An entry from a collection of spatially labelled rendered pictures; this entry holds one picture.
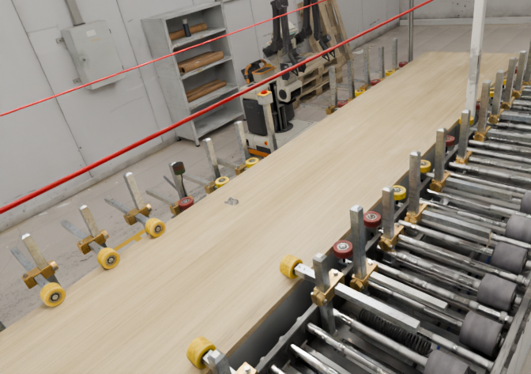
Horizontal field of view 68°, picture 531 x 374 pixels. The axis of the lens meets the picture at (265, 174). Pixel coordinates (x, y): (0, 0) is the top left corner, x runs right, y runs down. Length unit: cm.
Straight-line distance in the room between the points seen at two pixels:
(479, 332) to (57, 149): 417
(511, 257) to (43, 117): 416
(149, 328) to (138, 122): 374
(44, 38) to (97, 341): 348
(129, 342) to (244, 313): 41
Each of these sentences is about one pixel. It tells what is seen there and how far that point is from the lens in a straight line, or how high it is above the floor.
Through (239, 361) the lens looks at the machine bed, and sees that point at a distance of 158.
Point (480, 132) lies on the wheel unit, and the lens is 266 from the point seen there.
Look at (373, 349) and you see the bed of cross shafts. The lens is 157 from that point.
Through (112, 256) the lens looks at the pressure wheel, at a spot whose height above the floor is 95.
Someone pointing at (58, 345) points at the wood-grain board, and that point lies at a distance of 171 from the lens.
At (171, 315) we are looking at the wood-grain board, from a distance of 157.
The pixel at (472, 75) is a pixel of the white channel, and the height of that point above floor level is 114.
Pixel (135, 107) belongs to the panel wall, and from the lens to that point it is 501.
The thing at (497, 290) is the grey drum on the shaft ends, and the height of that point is 85.
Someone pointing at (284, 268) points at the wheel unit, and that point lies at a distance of 151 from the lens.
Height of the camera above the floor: 199
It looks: 29 degrees down
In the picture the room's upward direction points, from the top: 11 degrees counter-clockwise
